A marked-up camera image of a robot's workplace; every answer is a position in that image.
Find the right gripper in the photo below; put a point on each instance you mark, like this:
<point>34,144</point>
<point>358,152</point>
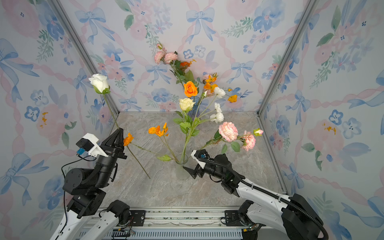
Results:
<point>200,171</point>

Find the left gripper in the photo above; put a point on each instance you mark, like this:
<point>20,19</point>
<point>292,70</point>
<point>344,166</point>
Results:
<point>113,152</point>

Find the clear glass jar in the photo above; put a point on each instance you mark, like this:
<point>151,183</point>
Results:
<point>181,173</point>

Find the small pink rose stem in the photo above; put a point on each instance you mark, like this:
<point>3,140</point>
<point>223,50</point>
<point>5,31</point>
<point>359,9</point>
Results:
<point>229,134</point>

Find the small white bud stem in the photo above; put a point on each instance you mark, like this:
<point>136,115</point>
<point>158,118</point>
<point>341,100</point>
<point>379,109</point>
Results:
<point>101,87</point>

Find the blue purple glass vase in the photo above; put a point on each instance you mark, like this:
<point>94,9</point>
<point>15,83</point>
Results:
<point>195,111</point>

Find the white cream rose stem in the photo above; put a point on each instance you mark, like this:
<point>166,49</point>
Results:
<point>217,117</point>

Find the cream yellow rose stem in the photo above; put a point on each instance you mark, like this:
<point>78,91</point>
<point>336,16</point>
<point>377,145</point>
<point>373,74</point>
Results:
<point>186,124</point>

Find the orange poppy stem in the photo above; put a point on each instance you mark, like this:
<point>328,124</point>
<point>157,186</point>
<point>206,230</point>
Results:
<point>212,89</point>

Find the pink rose bunch stem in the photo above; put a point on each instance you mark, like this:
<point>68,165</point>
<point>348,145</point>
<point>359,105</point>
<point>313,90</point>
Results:
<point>171,59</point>

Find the dark orange gerbera stem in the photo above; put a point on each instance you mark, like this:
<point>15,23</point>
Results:
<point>186,74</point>

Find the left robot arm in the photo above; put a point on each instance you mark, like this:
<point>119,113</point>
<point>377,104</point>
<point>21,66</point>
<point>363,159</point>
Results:
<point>86,185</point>

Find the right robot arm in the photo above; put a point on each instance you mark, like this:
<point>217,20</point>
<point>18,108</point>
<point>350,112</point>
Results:
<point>293,216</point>

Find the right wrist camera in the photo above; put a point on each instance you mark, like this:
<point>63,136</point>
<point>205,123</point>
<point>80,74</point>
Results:
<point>201,156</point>

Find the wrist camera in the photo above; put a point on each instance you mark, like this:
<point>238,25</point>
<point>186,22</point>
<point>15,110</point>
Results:
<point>89,143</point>
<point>201,156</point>

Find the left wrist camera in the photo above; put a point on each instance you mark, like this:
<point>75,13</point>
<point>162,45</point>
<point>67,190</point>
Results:
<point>89,143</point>

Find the aluminium rail frame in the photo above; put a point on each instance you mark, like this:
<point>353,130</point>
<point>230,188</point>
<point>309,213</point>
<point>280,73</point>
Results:
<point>172,224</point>

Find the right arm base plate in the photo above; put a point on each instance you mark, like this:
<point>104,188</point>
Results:
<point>232,218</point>

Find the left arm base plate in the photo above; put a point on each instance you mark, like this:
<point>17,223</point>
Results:
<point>132,218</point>

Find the left corner aluminium post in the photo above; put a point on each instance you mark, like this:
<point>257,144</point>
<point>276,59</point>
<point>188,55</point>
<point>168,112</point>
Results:
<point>60,28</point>

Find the corner aluminium post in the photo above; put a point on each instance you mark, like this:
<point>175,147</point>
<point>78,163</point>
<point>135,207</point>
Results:
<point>60,28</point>
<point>291,47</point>

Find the right corner aluminium post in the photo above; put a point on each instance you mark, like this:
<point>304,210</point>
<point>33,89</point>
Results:
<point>291,47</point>

